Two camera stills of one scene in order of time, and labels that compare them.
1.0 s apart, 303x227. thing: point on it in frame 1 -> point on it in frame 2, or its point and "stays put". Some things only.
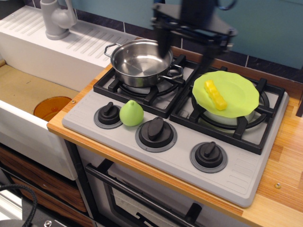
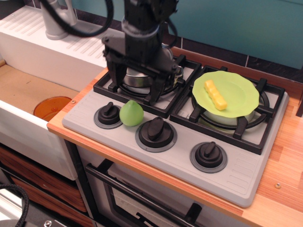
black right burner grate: x=230 y=107 stays put
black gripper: x=211 y=30 -> x=145 y=54
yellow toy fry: x=219 y=101 stays put
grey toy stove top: x=224 y=169 stays put
